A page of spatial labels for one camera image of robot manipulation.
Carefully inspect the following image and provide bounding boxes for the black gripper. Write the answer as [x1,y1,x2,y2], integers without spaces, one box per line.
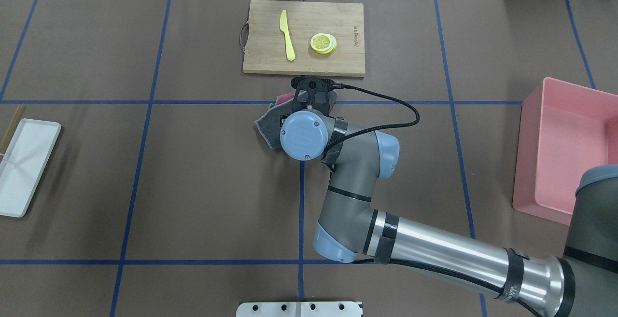
[281,77,337,124]

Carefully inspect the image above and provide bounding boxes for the grey and pink cloth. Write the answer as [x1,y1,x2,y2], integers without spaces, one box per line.
[254,93,295,150]

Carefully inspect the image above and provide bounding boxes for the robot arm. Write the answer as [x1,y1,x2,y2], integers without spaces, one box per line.
[280,77,617,317]

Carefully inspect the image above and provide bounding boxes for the yellow plastic knife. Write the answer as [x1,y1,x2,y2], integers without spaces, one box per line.
[279,9,296,62]

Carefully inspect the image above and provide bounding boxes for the lemon slices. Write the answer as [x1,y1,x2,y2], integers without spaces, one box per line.
[309,33,337,55]

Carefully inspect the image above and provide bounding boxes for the bamboo cutting board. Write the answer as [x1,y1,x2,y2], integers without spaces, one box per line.
[242,0,366,78]

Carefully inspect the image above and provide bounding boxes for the pink plastic bin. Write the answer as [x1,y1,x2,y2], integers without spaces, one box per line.
[512,77,618,225]

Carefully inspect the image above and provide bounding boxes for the wooden chopstick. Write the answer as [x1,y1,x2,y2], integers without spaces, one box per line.
[0,104,26,158]

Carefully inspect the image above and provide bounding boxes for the white rectangular tray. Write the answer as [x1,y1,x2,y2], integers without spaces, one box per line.
[0,118,61,218]

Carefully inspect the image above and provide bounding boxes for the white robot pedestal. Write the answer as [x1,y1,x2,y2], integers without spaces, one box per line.
[236,301,364,317]

